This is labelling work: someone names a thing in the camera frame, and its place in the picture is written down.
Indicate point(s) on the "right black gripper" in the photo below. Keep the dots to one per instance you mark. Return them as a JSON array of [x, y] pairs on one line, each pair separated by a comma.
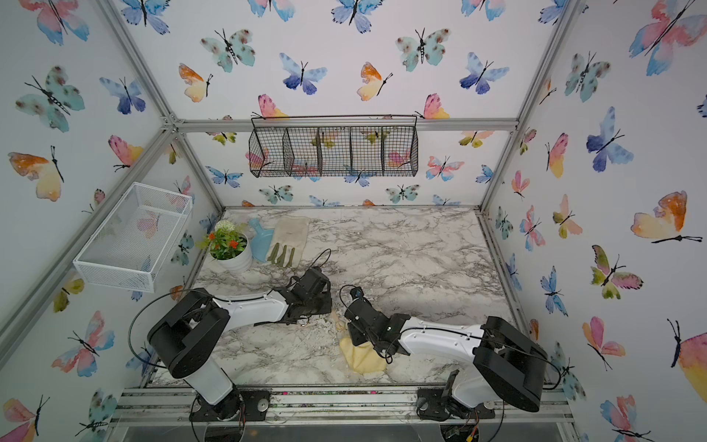
[[353, 335]]

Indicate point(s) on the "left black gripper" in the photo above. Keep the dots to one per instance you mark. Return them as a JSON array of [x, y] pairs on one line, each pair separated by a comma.
[[328, 304]]

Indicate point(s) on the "yellow cloth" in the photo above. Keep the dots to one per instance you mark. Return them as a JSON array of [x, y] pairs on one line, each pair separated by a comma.
[[362, 359]]

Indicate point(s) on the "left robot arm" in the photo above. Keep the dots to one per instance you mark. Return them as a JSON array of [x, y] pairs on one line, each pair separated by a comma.
[[185, 338]]

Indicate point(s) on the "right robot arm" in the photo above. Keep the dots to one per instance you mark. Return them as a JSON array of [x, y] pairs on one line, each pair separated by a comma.
[[498, 361]]

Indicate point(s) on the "wooden stick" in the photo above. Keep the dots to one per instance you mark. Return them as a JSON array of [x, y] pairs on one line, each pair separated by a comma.
[[338, 322]]

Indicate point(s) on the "beige green garden glove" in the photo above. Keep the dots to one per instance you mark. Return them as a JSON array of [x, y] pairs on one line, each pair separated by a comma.
[[288, 242]]

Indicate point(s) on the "light blue scoop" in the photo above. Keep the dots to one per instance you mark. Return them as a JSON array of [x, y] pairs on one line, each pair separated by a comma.
[[261, 241]]

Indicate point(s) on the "white pot with flowers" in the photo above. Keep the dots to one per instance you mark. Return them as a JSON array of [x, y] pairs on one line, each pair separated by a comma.
[[229, 246]]

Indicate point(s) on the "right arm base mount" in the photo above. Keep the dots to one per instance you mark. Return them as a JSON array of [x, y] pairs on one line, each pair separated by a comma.
[[453, 403]]

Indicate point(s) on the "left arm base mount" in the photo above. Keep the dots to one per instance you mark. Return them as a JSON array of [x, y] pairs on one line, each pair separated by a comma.
[[243, 406]]

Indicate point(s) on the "aluminium front rail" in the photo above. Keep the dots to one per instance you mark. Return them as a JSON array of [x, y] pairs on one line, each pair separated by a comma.
[[309, 405]]

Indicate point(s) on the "black wire wall basket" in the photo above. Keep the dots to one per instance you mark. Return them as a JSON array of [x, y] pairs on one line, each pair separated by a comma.
[[334, 146]]

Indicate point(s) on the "white mesh wall basket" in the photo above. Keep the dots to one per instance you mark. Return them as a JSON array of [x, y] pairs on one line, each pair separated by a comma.
[[130, 246]]

